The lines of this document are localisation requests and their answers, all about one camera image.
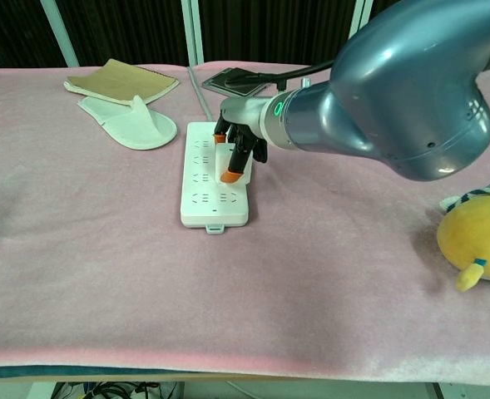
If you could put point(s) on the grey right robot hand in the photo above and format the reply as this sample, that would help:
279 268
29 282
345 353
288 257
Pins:
244 114

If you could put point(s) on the white plug adapter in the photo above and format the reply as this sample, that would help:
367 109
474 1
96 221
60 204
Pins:
223 160

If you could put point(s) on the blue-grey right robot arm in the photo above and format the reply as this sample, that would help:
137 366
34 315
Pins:
394 91

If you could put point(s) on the white power strip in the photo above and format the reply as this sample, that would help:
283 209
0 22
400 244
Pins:
203 199

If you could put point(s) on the square silver digital scale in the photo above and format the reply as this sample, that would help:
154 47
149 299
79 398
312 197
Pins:
224 79

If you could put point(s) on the white disposable slipper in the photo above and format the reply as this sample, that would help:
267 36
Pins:
140 131

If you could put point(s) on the brown spiral notebook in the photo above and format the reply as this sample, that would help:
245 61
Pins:
120 81

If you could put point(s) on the pink fleece blanket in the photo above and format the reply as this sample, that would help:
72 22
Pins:
145 270

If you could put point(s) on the yellow plush toy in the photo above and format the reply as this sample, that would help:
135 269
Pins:
477 241

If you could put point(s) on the white partition post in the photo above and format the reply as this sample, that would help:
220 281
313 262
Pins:
59 33
360 16
192 33

